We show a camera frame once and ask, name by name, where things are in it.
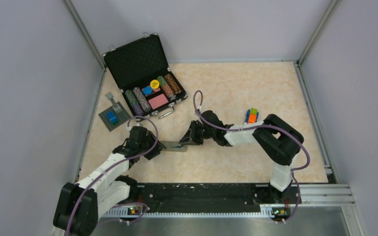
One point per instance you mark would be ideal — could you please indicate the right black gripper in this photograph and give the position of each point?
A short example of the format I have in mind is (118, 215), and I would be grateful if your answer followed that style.
(191, 136)

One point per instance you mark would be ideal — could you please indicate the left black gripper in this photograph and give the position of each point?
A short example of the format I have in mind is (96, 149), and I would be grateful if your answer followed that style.
(159, 148)

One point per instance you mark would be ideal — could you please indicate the white remote control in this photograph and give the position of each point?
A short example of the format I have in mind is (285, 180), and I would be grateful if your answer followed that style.
(174, 146)

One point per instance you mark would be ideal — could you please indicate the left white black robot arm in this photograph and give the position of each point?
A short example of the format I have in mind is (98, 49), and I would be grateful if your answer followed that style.
(81, 205)

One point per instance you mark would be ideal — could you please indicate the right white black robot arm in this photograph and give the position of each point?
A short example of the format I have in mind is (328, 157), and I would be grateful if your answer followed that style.
(278, 139)

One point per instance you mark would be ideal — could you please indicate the purple green poker chip stack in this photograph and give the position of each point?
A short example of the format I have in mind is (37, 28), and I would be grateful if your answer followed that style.
(137, 102)

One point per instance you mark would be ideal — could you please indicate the pink card deck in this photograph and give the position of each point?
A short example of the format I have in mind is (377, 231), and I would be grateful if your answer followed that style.
(158, 101)

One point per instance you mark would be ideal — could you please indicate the grey lego plate with bricks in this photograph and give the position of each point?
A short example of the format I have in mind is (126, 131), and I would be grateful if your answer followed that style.
(115, 115)

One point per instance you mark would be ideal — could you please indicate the blue poker chip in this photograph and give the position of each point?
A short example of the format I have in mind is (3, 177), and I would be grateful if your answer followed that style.
(147, 90)

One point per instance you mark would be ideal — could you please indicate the brown poker chip stack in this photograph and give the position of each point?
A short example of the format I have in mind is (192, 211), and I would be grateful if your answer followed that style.
(172, 83)

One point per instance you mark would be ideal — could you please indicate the yellow poker chip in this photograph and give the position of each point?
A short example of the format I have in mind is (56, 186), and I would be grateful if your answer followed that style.
(154, 84)

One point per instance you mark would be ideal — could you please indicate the colourful toy block car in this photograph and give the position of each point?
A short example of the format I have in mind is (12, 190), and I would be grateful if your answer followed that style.
(252, 116)

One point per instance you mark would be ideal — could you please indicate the black poker chip case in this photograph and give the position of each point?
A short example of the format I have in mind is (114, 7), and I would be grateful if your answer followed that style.
(135, 64)

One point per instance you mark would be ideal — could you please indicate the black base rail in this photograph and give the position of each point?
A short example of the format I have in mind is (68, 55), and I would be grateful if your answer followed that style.
(208, 199)

